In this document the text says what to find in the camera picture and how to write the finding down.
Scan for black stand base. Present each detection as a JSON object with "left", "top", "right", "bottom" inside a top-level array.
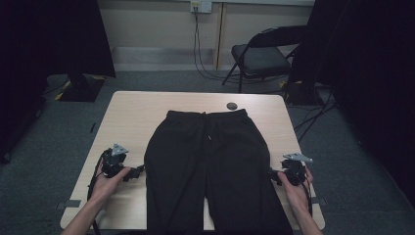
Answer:
[
  {"left": 282, "top": 79, "right": 325, "bottom": 107},
  {"left": 59, "top": 72, "right": 106, "bottom": 103}
]

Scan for yellow floor tape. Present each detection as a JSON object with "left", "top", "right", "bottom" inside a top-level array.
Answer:
[{"left": 54, "top": 74, "right": 108, "bottom": 102}]

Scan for black wall socket cable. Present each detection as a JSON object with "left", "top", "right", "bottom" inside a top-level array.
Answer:
[
  {"left": 192, "top": 8, "right": 231, "bottom": 81},
  {"left": 195, "top": 13, "right": 243, "bottom": 83}
]

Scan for left hand-held gripper cable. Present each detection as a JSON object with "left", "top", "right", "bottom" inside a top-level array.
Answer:
[{"left": 86, "top": 149, "right": 112, "bottom": 235}]

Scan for black pants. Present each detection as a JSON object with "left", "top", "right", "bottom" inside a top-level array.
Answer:
[{"left": 144, "top": 109, "right": 294, "bottom": 235}]

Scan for right hand-held gripper cable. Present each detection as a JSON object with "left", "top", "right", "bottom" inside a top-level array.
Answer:
[{"left": 293, "top": 167, "right": 314, "bottom": 218}]

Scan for hand-held gripper cable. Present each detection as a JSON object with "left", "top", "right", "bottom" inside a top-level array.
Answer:
[
  {"left": 86, "top": 149, "right": 112, "bottom": 235},
  {"left": 293, "top": 167, "right": 314, "bottom": 218}
]

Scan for person's right hand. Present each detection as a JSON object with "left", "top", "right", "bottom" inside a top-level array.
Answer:
[{"left": 277, "top": 166, "right": 314, "bottom": 217}]

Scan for black curtain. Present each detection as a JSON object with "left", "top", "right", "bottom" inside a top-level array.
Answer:
[
  {"left": 0, "top": 0, "right": 117, "bottom": 161},
  {"left": 289, "top": 0, "right": 415, "bottom": 208}
]

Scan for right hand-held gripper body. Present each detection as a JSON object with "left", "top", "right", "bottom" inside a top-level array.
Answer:
[{"left": 281, "top": 152, "right": 313, "bottom": 187}]

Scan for person's left hand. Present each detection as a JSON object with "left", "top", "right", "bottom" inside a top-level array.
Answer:
[{"left": 92, "top": 160, "right": 132, "bottom": 206}]

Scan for white wall socket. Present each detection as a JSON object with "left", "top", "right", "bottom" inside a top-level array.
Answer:
[{"left": 190, "top": 0, "right": 213, "bottom": 15}]

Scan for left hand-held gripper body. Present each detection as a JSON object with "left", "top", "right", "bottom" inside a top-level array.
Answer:
[{"left": 101, "top": 143, "right": 129, "bottom": 179}]

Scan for black floor cables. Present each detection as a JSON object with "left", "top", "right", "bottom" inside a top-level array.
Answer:
[{"left": 293, "top": 87, "right": 339, "bottom": 143}]

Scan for black folding chair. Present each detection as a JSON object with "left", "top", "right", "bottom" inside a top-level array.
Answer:
[{"left": 222, "top": 24, "right": 308, "bottom": 94}]

